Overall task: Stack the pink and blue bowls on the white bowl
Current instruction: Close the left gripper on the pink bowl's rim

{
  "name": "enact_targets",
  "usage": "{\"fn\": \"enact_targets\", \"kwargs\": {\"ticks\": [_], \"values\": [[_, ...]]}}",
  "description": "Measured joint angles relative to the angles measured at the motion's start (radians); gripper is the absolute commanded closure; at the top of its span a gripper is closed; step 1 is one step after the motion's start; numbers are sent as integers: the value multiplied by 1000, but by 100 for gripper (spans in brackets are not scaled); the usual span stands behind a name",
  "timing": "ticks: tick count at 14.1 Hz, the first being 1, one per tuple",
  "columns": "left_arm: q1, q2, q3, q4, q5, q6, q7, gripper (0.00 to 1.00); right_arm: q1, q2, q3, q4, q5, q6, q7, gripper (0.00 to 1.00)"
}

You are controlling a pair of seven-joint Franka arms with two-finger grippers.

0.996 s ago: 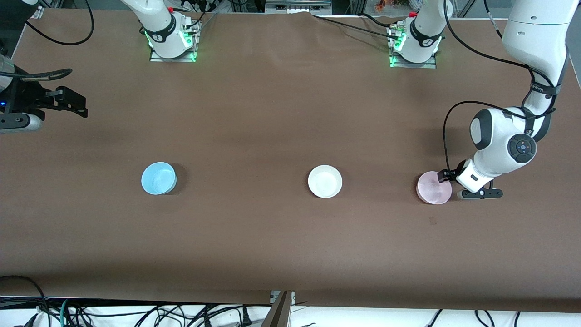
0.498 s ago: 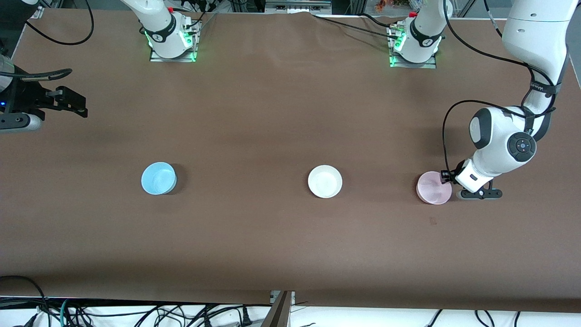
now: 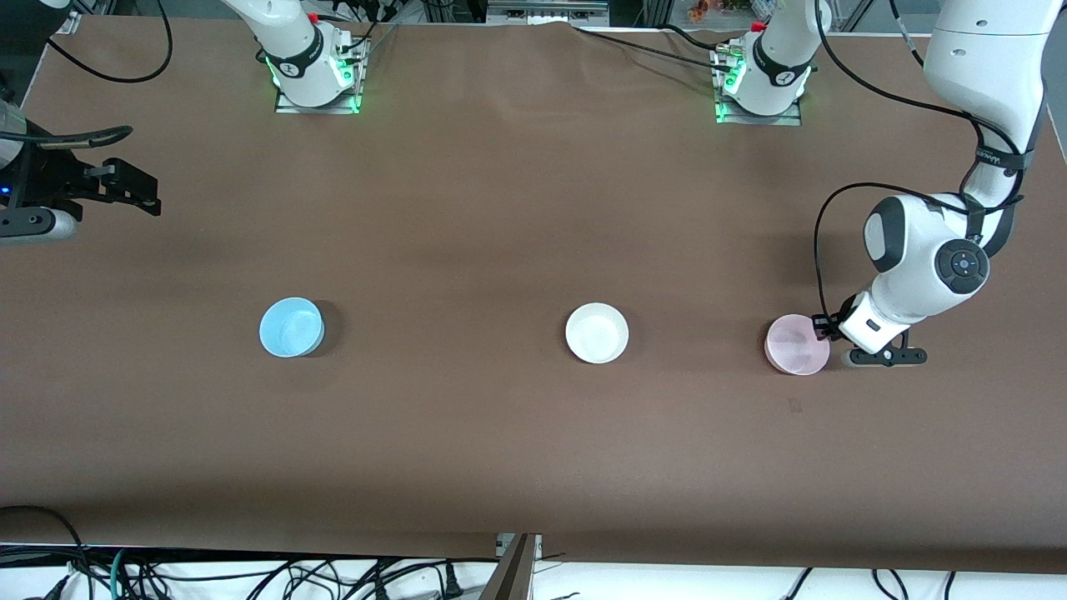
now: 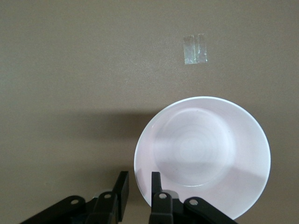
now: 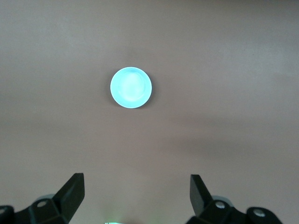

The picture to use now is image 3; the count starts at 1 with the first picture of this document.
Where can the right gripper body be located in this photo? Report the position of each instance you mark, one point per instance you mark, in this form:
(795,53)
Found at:
(46,179)

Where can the pink bowl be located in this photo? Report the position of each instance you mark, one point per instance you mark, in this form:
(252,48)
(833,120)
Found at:
(793,346)

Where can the blue bowl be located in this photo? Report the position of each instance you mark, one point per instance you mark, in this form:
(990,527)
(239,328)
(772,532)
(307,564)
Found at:
(290,327)

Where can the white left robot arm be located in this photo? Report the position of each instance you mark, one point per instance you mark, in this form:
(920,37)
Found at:
(984,75)

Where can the white bowl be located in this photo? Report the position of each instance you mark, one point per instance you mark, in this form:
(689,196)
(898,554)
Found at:
(597,332)

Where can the orange object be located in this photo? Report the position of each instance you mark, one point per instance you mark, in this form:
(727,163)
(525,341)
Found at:
(707,8)

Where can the brown table cover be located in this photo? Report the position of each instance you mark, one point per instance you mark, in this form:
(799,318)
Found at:
(500,208)

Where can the grey power strip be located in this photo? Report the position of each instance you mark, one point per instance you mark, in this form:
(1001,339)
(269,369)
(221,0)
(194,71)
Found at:
(546,10)

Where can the black power plug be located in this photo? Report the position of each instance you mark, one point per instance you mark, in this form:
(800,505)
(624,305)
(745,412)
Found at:
(453,583)

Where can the small aluminium corner bracket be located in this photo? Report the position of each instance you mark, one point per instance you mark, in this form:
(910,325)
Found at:
(71,22)

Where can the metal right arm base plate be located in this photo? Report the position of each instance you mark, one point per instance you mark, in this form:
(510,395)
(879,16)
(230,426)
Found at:
(288,107)

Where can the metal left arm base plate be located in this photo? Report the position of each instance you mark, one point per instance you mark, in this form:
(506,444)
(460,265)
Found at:
(792,119)

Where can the aluminium frame post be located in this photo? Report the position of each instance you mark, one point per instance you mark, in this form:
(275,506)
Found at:
(513,575)

